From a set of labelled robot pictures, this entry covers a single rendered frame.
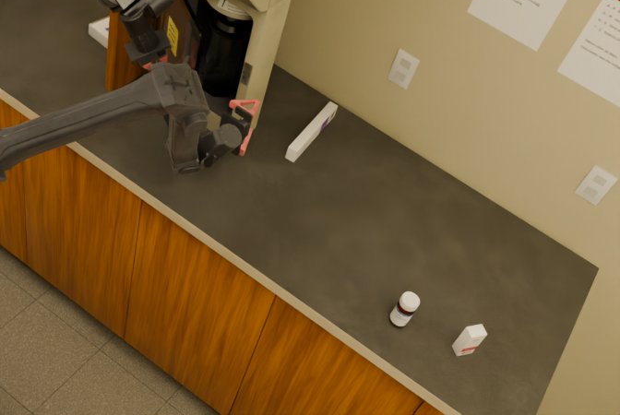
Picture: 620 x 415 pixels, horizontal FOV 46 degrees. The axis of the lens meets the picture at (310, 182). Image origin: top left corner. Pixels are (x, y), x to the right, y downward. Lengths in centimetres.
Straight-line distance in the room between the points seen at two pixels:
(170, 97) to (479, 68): 111
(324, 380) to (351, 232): 41
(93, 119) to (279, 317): 93
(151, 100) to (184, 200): 76
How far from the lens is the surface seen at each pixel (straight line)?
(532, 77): 206
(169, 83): 123
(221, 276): 201
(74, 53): 232
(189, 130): 130
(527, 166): 221
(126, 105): 122
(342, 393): 205
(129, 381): 270
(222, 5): 191
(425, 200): 216
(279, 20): 189
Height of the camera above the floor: 242
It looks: 46 degrees down
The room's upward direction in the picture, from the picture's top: 21 degrees clockwise
